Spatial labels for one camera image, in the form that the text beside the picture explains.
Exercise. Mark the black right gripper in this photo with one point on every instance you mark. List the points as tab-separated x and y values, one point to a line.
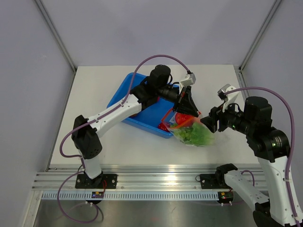
217	113

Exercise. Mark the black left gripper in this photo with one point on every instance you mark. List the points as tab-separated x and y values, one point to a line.
186	106

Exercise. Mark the red toy apple top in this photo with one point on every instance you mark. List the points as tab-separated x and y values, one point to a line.
184	120

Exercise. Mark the red toy apple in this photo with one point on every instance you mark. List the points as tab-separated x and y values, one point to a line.
184	120
161	126

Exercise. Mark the green toy lettuce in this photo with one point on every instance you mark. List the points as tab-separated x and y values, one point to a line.
200	136

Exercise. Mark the clear zip bag orange zipper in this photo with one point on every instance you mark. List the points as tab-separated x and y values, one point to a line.
169	121

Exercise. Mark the green toy grapes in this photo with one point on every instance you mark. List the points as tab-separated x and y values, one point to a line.
183	134

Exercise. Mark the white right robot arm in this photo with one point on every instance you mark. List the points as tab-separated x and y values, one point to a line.
272	149

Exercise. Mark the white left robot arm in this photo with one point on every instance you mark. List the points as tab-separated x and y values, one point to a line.
88	131

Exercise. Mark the red toy apple bottom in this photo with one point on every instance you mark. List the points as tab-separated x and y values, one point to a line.
161	126

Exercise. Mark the blue plastic bin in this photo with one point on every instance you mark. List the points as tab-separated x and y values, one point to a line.
149	119

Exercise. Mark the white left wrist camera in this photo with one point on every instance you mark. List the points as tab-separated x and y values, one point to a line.
188	80

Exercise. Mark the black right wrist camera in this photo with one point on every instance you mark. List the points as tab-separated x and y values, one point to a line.
228	94

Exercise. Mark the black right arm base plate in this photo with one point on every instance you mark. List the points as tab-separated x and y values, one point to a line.
209	181

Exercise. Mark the aluminium table rail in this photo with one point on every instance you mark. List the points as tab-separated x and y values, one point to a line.
129	177

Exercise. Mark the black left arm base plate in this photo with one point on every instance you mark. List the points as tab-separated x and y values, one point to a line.
107	181

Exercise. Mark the white slotted cable duct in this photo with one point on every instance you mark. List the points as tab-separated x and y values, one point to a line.
131	196

